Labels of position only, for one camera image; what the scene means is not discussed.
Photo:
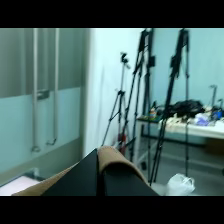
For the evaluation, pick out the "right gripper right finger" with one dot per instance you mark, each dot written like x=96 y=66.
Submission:
x=125 y=183

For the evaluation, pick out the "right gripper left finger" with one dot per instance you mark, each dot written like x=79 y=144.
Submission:
x=81 y=180

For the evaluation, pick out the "brown garment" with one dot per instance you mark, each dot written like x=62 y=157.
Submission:
x=115 y=156

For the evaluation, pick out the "white plastic bag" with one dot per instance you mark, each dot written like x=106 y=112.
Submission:
x=180 y=185

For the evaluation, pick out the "small black tripod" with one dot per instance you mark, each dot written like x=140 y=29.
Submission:
x=120 y=96

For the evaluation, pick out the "white table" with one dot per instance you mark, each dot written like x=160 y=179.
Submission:
x=196 y=129

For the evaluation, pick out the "black bag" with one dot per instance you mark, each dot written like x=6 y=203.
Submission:
x=186 y=108

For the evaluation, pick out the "tall black tripod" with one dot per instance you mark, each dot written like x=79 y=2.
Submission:
x=173 y=73
x=144 y=63

